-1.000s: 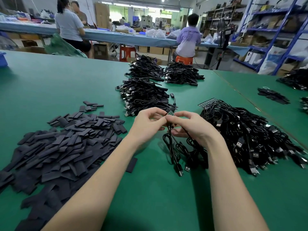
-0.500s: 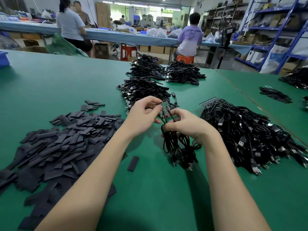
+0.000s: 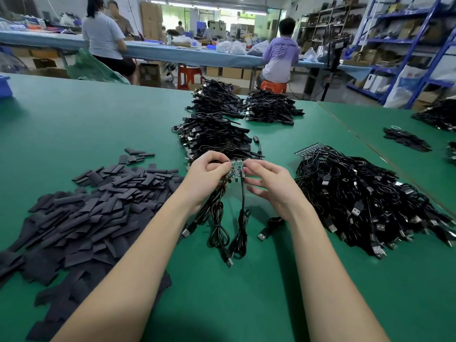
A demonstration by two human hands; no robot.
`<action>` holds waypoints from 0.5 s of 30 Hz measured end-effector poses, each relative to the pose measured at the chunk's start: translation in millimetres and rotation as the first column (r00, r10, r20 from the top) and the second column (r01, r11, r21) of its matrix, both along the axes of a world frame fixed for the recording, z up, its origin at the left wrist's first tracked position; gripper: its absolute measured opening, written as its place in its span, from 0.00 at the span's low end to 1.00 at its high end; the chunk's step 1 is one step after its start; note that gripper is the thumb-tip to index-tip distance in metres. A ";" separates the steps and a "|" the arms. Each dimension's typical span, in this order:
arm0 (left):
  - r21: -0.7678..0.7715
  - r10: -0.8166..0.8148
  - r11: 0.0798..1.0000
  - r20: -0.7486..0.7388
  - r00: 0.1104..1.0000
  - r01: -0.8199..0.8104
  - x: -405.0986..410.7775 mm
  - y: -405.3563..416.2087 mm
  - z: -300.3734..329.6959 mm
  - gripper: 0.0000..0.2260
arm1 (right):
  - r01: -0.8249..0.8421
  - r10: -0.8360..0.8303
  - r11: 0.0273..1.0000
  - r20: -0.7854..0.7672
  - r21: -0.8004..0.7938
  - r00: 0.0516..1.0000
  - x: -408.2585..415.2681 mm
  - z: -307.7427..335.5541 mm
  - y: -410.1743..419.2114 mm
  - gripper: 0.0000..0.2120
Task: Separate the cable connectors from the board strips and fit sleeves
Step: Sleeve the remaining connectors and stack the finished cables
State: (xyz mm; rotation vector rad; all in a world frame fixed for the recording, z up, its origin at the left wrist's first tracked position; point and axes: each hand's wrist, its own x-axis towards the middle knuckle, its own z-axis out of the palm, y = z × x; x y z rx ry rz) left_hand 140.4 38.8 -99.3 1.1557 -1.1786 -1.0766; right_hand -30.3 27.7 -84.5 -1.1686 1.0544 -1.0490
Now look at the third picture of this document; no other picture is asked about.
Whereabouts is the person's right hand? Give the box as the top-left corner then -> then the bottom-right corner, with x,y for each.
242,159 -> 312,222

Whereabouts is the person's left hand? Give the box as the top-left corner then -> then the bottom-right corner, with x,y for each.
174,150 -> 233,214

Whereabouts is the heap of finished black cables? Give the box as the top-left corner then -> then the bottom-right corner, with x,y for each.
172,114 -> 265,165

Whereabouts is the joined bunch of black cables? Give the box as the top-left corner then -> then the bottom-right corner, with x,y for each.
180,160 -> 252,268

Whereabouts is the bundle of black cables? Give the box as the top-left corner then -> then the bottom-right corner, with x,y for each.
244,89 -> 305,126
187,77 -> 247,120

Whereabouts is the large pile of black cables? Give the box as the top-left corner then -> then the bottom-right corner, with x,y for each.
257,144 -> 456,259

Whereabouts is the small bundle of cables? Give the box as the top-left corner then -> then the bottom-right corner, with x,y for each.
382,126 -> 433,153

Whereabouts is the pile of black sleeve strips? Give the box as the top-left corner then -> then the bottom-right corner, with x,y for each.
0,147 -> 186,342

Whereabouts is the huge heap of black cables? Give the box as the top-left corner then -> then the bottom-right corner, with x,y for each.
412,98 -> 456,133

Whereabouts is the person's left forearm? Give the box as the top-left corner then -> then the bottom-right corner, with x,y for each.
53,199 -> 204,342

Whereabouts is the person's right forearm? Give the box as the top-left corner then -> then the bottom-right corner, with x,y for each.
285,206 -> 390,342

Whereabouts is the orange plastic stool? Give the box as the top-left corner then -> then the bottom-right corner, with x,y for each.
260,80 -> 289,95

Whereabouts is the red plastic stool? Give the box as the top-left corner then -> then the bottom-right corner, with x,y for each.
177,65 -> 204,90

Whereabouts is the small upright cardboard box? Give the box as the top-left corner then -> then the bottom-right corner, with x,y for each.
139,62 -> 162,87

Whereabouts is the black tripod stand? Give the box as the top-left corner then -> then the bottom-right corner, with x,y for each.
306,26 -> 350,103

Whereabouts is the green plastic bag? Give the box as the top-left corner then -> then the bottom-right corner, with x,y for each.
66,48 -> 131,85

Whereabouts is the white plastic bag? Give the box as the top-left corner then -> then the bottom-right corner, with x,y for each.
383,65 -> 428,109

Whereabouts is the dark storage shelf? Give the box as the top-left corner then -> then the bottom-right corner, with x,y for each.
295,0 -> 364,56

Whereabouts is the open cardboard box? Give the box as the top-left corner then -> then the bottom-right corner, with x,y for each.
32,67 -> 70,79

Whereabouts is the long blue work table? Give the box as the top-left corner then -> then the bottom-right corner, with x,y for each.
0,30 -> 373,77

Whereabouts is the blue metal shelving rack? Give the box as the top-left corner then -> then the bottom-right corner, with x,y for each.
345,0 -> 456,110

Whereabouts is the blue plastic bin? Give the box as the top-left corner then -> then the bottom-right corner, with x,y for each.
0,73 -> 13,99

